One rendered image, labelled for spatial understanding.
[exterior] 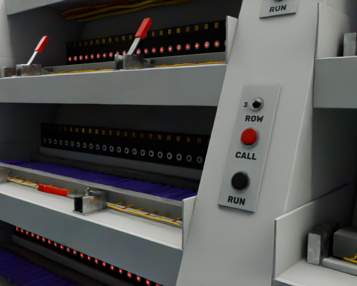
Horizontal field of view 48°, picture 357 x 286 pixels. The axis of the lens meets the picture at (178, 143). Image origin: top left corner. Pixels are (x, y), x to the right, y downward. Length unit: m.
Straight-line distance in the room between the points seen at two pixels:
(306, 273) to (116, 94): 0.33
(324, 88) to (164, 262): 0.23
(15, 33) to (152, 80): 0.52
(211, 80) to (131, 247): 0.20
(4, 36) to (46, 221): 0.49
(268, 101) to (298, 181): 0.08
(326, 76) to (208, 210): 0.16
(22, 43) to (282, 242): 0.76
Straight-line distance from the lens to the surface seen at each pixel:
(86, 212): 0.53
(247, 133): 0.38
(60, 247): 0.81
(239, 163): 0.38
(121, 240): 0.47
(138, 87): 0.52
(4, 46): 0.95
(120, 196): 0.54
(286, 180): 0.36
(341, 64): 0.38
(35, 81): 0.72
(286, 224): 0.36
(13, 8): 0.94
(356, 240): 0.40
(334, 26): 0.43
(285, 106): 0.38
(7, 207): 0.68
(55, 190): 0.50
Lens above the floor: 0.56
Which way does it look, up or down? 10 degrees up
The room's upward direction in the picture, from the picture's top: 14 degrees clockwise
